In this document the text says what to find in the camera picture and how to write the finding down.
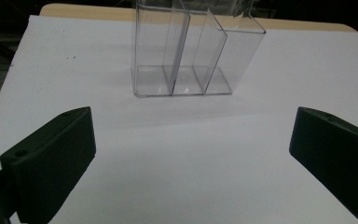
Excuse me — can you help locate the white table mat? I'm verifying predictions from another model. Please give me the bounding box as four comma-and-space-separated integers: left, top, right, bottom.
0, 14, 358, 224

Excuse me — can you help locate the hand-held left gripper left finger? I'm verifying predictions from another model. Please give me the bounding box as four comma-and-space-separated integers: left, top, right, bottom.
0, 105, 97, 224

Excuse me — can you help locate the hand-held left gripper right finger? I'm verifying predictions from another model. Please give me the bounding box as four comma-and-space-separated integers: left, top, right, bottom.
289, 105, 358, 224

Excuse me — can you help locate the clear plastic organizer box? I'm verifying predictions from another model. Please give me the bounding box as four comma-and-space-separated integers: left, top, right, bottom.
131, 0, 267, 99

